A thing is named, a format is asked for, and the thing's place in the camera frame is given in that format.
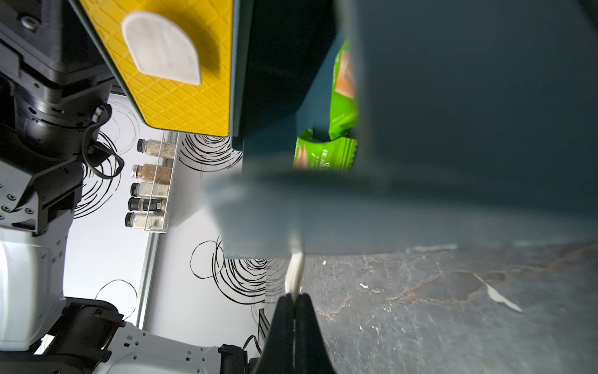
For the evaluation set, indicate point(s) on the teal drawer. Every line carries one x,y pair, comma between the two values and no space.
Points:
478,130

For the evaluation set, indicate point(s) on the green cookie packet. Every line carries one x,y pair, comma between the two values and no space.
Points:
311,154
343,104

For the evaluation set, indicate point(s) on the yellow top drawer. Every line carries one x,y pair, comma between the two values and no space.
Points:
174,58

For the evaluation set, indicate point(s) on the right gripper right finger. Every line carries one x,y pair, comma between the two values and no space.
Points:
310,354

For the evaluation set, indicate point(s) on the spice jar brown contents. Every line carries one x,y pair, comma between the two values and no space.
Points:
152,173

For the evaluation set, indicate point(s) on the white spice rack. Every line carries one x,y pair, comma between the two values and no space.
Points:
170,137

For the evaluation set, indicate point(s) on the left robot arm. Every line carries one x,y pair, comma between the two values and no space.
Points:
55,82

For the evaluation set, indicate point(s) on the teal drawer cabinet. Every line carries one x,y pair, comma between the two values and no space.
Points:
258,60

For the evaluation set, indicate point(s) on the spice jar tan contents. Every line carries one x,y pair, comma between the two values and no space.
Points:
157,148

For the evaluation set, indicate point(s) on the spice jar white contents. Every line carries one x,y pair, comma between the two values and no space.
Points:
149,190

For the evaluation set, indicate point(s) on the spice jar light powder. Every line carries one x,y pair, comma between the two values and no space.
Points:
145,221

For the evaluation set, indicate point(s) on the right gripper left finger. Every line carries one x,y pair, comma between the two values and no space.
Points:
278,353

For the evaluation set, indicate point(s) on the spice jar dark contents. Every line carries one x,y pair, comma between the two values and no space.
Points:
147,204

